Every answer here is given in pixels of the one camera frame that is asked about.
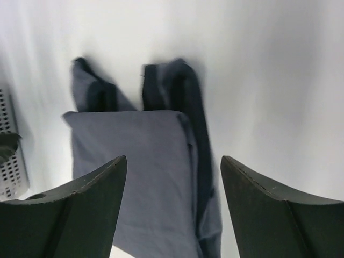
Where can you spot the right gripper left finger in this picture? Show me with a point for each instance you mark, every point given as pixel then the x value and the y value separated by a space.
pixel 76 219

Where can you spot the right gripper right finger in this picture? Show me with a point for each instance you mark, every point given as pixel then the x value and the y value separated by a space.
pixel 271 219

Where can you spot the blue printed tank top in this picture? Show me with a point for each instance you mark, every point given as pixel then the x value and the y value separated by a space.
pixel 170 205

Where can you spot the black tank top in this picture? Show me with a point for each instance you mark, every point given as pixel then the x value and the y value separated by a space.
pixel 9 143

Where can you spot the white plastic laundry basket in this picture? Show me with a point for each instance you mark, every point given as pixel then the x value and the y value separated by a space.
pixel 14 179

